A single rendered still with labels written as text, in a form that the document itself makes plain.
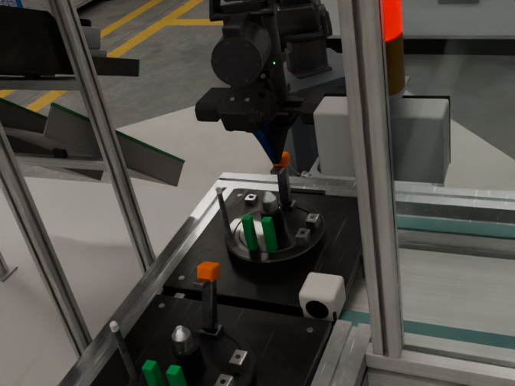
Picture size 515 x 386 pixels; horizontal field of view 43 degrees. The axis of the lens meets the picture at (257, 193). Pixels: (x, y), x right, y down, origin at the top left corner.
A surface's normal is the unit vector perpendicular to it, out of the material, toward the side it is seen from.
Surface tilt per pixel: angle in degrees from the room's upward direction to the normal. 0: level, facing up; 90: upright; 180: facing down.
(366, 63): 90
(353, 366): 0
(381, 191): 90
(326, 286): 0
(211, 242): 0
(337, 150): 90
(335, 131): 90
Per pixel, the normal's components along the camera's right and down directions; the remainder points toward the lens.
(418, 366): -0.37, 0.55
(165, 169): 0.84, 0.17
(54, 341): -0.17, -0.83
